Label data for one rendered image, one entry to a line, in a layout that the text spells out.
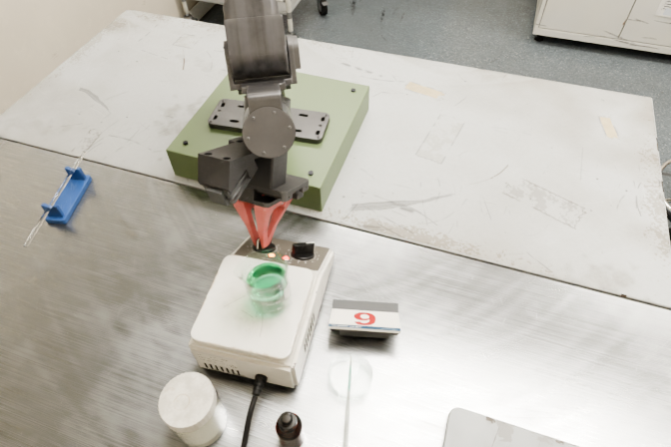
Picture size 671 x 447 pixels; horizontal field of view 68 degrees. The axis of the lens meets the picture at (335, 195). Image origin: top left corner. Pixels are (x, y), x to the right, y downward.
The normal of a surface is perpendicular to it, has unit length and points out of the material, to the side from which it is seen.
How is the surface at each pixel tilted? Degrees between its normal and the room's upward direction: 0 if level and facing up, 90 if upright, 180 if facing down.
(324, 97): 1
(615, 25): 90
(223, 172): 62
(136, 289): 0
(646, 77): 0
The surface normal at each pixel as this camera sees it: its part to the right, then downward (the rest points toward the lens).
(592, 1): -0.32, 0.72
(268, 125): 0.15, 0.36
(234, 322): -0.02, -0.65
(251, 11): 0.12, 0.12
